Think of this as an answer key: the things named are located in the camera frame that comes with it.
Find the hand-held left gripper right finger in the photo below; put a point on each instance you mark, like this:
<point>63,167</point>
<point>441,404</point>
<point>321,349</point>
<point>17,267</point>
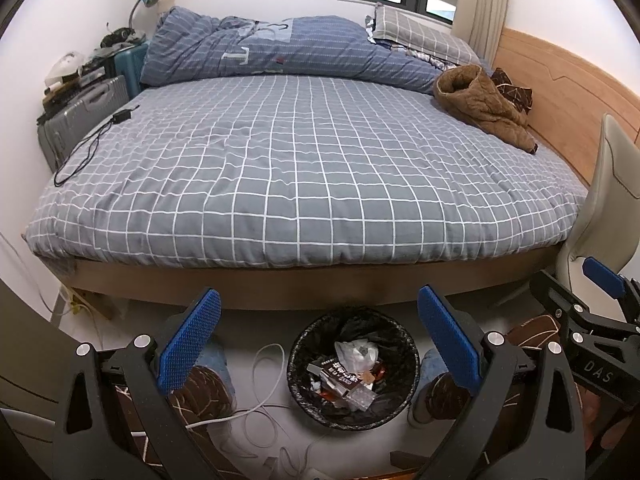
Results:
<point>447,340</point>

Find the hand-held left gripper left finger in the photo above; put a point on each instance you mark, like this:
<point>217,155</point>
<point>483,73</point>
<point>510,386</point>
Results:
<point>187,342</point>

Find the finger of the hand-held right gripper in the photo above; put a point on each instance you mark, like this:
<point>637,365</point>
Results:
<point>602,272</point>
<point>555,292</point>

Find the black bagged waste bin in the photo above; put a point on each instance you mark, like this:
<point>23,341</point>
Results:
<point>400,355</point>

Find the person's right hand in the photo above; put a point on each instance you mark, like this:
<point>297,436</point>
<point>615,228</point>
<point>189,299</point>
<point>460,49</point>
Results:
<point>607,425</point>

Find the blue fuzzy slipper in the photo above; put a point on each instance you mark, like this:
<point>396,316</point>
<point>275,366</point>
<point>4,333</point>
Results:
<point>430,367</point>
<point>217,360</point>

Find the person's left leg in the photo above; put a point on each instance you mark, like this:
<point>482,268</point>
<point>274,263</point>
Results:
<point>205,395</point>

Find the person's leg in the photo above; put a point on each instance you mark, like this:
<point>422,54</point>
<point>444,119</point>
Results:
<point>205,395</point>
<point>447,397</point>

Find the person's right leg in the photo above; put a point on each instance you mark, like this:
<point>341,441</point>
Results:
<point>447,397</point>

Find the white chair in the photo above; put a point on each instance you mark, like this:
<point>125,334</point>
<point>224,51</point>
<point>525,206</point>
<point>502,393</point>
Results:
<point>610,200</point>

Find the white plastic bag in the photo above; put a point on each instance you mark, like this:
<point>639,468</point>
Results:
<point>357,352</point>

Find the black printed packet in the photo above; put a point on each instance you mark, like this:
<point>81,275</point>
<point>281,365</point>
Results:
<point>340,375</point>

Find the wooden headboard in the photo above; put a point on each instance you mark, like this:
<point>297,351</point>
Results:
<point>565,85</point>

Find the dark brown patterned garment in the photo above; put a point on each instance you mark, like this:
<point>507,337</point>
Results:
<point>515,92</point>

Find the brown padded jacket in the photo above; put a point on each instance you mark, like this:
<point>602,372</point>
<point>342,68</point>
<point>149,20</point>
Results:
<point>480,105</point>

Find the grey checked bed sheet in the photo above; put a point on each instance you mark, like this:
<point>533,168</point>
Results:
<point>300,170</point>

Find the grey ribbed suitcase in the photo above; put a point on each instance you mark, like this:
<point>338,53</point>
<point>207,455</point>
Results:
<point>75,110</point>

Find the teal suitcase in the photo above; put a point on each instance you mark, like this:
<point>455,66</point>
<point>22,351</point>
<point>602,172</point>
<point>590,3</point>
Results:
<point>127,67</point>

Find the grey checked pillow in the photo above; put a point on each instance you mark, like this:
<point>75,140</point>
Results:
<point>425,35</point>

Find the blue striped duvet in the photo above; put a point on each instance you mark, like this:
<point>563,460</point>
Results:
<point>250,50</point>

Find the white helmet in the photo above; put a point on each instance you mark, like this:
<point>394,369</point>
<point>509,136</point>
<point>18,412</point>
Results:
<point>65,65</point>

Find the wooden bed frame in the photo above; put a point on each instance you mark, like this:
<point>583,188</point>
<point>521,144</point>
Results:
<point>325,285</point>

